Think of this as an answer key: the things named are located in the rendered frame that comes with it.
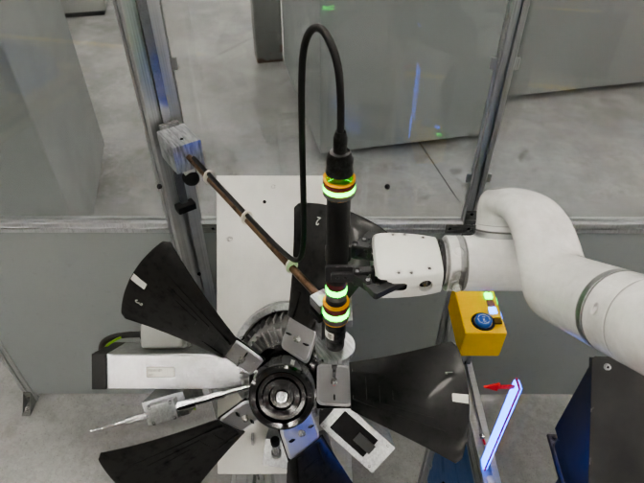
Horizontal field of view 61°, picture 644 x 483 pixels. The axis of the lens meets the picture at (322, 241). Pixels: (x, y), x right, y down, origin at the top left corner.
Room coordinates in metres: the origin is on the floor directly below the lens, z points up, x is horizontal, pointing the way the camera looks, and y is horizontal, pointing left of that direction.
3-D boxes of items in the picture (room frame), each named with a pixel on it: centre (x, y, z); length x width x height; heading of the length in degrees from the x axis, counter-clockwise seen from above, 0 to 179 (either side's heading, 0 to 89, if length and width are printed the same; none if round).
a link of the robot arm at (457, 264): (0.59, -0.19, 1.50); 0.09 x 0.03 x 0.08; 0
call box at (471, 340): (0.88, -0.38, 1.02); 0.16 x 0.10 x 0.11; 0
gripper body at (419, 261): (0.59, -0.13, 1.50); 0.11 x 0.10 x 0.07; 90
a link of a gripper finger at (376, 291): (0.55, -0.10, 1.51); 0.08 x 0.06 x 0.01; 150
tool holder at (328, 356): (0.59, -0.02, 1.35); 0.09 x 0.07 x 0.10; 35
